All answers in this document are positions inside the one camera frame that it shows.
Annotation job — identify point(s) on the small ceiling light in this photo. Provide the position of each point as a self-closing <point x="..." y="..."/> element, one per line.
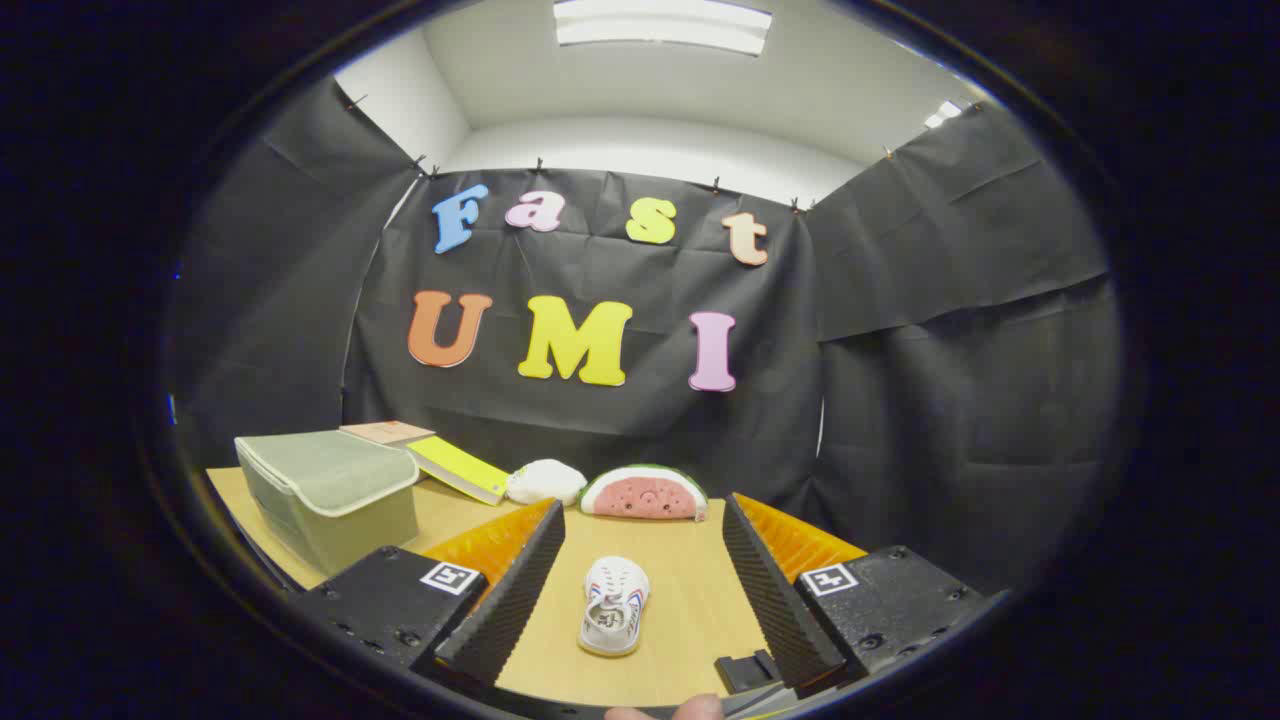
<point x="943" y="113"/>

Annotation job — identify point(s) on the yellow cover book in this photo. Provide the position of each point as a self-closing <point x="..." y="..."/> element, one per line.
<point x="458" y="466"/>

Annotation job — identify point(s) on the white mesh shoe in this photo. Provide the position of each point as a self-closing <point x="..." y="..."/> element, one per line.
<point x="615" y="605"/>

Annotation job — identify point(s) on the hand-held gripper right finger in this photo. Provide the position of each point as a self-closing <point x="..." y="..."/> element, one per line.
<point x="775" y="600"/>

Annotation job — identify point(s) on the long ceiling light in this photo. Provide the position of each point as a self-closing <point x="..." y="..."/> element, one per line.
<point x="660" y="25"/>

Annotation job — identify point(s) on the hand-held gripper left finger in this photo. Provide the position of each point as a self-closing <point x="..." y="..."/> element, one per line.
<point x="505" y="600"/>

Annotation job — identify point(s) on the watermelon slice plush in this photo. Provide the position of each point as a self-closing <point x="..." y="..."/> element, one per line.
<point x="645" y="495"/>

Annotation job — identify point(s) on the white plush toy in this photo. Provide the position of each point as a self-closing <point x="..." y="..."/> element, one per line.
<point x="545" y="482"/>

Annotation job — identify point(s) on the pale green storage box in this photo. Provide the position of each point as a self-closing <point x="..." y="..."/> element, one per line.
<point x="330" y="490"/>

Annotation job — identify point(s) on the black backdrop cloth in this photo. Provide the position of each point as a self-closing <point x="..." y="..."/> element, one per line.
<point x="600" y="440"/>

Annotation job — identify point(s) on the tan cover book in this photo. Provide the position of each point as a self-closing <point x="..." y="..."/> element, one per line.
<point x="385" y="432"/>

